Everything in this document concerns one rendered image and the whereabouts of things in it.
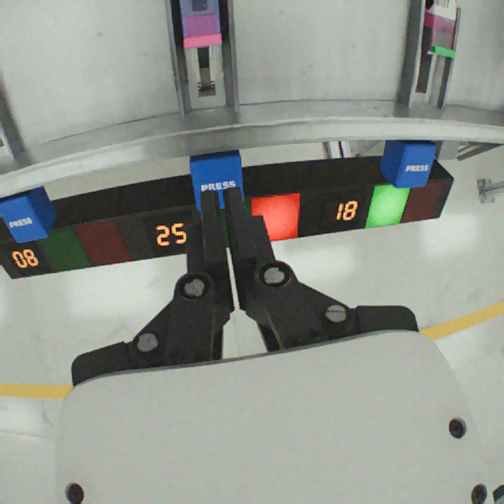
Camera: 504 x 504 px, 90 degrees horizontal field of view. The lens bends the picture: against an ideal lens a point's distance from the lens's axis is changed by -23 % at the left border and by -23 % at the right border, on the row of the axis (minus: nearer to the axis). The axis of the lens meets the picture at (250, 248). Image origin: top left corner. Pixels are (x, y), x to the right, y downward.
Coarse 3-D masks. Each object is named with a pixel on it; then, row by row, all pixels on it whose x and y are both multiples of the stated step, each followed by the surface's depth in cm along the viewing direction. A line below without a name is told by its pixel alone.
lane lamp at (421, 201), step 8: (432, 184) 20; (440, 184) 20; (416, 192) 20; (424, 192) 20; (432, 192) 21; (408, 200) 21; (416, 200) 21; (424, 200) 21; (432, 200) 21; (408, 208) 21; (416, 208) 21; (424, 208) 22; (432, 208) 22; (408, 216) 22; (416, 216) 22; (424, 216) 22
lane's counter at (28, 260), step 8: (32, 240) 18; (8, 248) 18; (16, 248) 18; (24, 248) 18; (32, 248) 18; (8, 256) 18; (16, 256) 18; (24, 256) 19; (32, 256) 19; (40, 256) 19; (16, 264) 19; (24, 264) 19; (32, 264) 19; (40, 264) 19; (24, 272) 20; (32, 272) 20; (40, 272) 20
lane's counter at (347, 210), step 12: (336, 192) 19; (348, 192) 20; (360, 192) 20; (324, 204) 20; (336, 204) 20; (348, 204) 20; (360, 204) 20; (324, 216) 21; (336, 216) 21; (348, 216) 21; (360, 216) 21; (324, 228) 21; (336, 228) 22
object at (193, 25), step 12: (180, 0) 9; (192, 0) 9; (204, 0) 9; (216, 0) 9; (192, 12) 9; (204, 12) 10; (216, 12) 10; (192, 24) 10; (204, 24) 10; (216, 24) 10; (192, 36) 10
